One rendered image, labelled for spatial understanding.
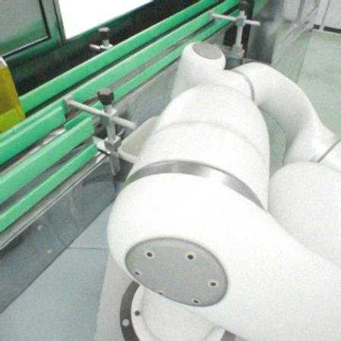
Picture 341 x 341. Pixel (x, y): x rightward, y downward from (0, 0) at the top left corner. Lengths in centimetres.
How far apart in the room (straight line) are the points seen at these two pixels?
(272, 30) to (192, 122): 114
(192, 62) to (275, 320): 43
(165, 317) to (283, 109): 38
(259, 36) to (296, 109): 82
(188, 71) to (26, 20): 41
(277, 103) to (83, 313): 48
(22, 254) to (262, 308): 48
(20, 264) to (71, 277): 10
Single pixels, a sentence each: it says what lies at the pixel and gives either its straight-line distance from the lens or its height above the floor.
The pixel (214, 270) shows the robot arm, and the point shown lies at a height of 115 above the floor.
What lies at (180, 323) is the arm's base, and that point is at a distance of 39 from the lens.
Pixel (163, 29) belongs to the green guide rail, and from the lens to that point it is 109.
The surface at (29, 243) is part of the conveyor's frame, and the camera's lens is 61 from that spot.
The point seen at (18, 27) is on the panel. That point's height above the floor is 106.
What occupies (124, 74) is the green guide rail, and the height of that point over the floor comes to 94.
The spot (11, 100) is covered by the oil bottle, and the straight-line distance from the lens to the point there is 64.
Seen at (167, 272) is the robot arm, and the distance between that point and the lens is 18.
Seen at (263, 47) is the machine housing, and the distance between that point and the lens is 137.
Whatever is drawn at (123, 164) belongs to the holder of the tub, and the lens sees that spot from 75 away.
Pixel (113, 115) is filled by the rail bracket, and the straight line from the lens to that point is 63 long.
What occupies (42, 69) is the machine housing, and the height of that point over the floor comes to 93.
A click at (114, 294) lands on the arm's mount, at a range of 49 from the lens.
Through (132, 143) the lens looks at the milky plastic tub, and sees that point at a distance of 78.
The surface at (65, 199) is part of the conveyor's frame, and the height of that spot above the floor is 87.
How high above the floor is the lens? 130
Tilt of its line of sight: 43 degrees down
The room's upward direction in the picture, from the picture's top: straight up
